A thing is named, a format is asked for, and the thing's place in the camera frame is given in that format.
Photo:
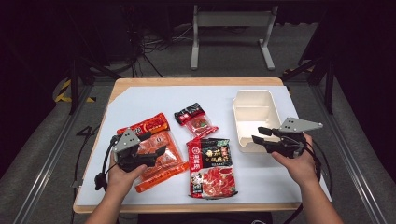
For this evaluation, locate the person's right hand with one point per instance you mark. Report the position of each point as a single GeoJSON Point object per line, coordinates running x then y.
{"type": "Point", "coordinates": [299, 168]}

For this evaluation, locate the cream plastic container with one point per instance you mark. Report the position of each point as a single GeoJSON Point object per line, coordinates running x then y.
{"type": "Point", "coordinates": [253, 115]}

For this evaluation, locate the aluminium floor rail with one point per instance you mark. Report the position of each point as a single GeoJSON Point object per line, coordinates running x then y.
{"type": "Point", "coordinates": [53, 155]}
{"type": "Point", "coordinates": [348, 155]}

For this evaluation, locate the black metal stand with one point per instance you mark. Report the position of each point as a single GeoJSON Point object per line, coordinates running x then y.
{"type": "Point", "coordinates": [74, 84]}
{"type": "Point", "coordinates": [328, 84]}

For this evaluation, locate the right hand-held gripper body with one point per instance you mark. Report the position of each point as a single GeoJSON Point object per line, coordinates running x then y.
{"type": "Point", "coordinates": [295, 126]}

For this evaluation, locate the orange clear seasoning packet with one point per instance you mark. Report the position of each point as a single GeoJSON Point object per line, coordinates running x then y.
{"type": "Point", "coordinates": [168, 157]}

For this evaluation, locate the yellow black hazard tape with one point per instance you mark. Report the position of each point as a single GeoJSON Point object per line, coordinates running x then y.
{"type": "Point", "coordinates": [62, 91]}

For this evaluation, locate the white table mat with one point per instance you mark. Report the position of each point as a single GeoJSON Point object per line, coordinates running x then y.
{"type": "Point", "coordinates": [155, 99]}

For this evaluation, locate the large black red soup packet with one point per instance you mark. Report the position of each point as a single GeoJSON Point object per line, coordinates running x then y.
{"type": "Point", "coordinates": [213, 168]}

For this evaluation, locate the wooden table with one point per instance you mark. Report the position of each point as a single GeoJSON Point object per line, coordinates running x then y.
{"type": "Point", "coordinates": [186, 81]}

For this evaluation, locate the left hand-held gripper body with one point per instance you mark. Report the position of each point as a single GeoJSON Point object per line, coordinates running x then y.
{"type": "Point", "coordinates": [126, 143]}

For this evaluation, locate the small red black sauce packet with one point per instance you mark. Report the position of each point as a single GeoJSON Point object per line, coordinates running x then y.
{"type": "Point", "coordinates": [196, 121]}

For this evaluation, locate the white metal stand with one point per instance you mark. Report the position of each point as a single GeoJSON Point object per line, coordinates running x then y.
{"type": "Point", "coordinates": [232, 18]}

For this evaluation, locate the person's left hand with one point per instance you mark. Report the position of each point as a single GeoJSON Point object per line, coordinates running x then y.
{"type": "Point", "coordinates": [121, 180]}

